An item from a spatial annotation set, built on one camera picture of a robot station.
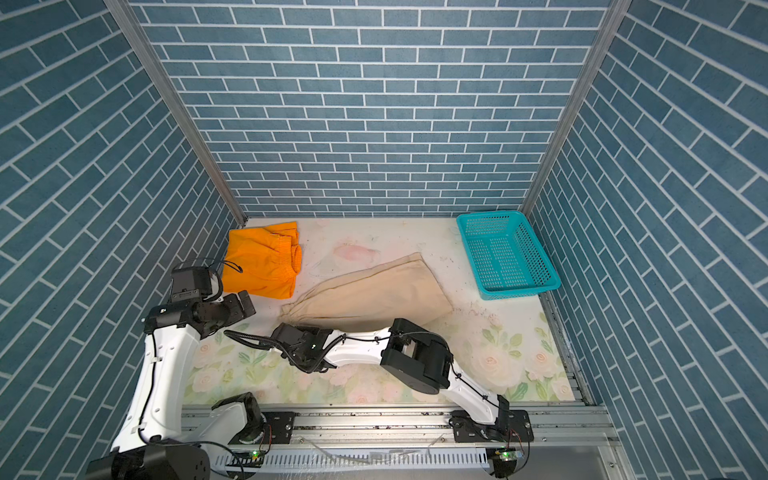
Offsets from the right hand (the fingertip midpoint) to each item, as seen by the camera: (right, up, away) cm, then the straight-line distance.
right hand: (297, 333), depth 88 cm
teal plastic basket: (+69, +21, +21) cm, 76 cm away
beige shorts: (+29, +11, +10) cm, 32 cm away
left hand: (-12, +10, -10) cm, 19 cm away
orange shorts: (-17, +21, +14) cm, 30 cm away
